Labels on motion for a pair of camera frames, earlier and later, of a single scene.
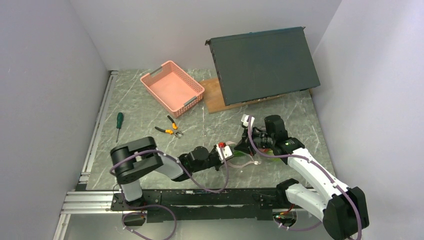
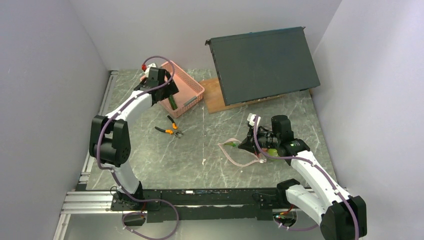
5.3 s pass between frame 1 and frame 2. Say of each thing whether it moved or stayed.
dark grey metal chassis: stayed
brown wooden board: stayed
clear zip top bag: moved
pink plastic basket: stayed
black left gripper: moved
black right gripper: stayed
